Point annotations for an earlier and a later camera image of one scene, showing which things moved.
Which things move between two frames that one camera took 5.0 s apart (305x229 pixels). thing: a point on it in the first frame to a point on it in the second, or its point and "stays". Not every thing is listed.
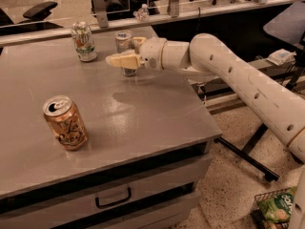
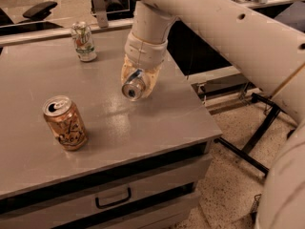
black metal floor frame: [250, 159] stays
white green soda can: [84, 41] stays
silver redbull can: [124, 42] to [134, 86]
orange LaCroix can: [66, 122] stays
